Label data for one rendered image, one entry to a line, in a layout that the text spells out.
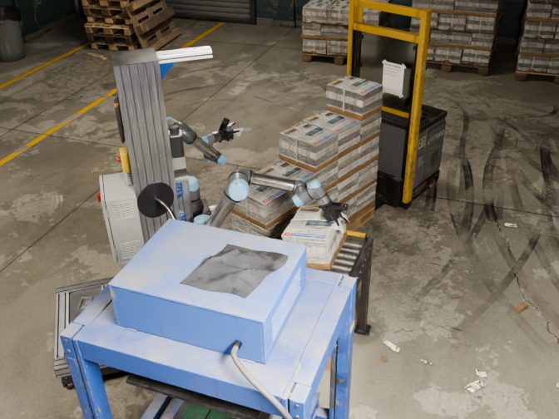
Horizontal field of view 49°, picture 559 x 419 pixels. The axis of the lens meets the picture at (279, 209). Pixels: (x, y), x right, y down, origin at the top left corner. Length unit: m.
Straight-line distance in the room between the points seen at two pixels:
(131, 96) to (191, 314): 1.73
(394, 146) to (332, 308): 3.59
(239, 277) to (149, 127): 1.68
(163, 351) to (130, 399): 1.99
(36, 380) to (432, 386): 2.63
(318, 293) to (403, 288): 2.54
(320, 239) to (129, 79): 1.41
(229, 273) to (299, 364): 0.40
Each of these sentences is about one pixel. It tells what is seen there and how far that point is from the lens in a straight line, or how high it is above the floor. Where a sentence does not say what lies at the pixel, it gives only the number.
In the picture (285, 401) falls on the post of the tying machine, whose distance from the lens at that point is 2.05.
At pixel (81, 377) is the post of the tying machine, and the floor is 1.34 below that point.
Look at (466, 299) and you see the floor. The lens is 4.91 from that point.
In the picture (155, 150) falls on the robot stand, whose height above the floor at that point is 1.49.
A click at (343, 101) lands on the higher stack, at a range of 5.08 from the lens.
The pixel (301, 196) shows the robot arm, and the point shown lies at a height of 1.25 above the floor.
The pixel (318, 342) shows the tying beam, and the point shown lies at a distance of 2.22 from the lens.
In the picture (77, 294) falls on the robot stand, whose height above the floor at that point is 0.21.
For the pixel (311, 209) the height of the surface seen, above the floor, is 1.04.
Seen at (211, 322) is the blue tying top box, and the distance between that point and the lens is 2.11.
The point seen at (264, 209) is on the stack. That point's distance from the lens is 4.35.
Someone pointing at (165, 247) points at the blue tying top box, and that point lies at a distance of 2.37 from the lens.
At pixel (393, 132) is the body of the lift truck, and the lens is 5.75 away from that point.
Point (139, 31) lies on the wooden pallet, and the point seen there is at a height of 0.39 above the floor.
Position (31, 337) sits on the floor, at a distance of 4.86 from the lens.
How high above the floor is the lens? 3.11
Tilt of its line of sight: 32 degrees down
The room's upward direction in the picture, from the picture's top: 2 degrees counter-clockwise
